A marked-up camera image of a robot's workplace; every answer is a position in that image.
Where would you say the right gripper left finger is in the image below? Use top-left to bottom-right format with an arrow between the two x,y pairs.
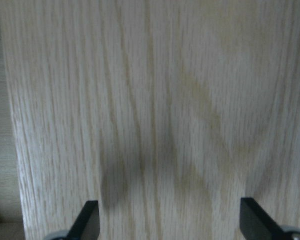
65,200 -> 101,240

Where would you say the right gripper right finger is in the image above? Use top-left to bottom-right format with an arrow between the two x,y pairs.
240,197 -> 300,240

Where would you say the wooden drawer cabinet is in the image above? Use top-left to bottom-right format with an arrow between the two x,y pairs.
0,0 -> 300,240

